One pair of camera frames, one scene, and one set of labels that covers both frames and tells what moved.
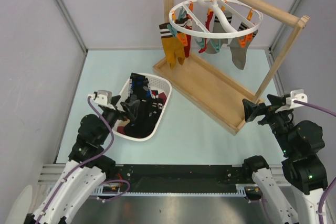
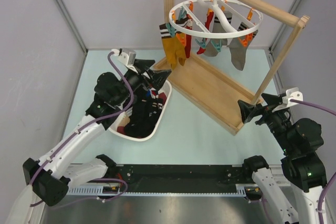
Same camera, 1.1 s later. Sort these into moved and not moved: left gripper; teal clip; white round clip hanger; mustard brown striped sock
Moved: left gripper
Not moved: mustard brown striped sock; teal clip; white round clip hanger
